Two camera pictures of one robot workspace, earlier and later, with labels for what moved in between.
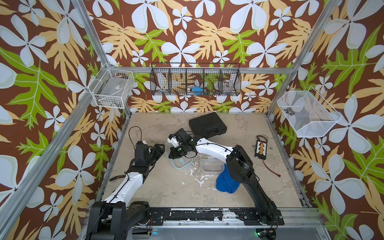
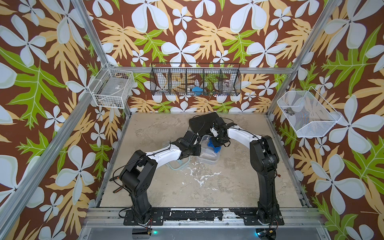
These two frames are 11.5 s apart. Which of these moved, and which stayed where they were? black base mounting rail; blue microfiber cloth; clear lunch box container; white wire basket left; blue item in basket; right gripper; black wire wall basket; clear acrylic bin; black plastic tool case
Moved: blue microfiber cloth; right gripper; clear lunch box container
Stayed: black plastic tool case; black base mounting rail; black wire wall basket; blue item in basket; white wire basket left; clear acrylic bin
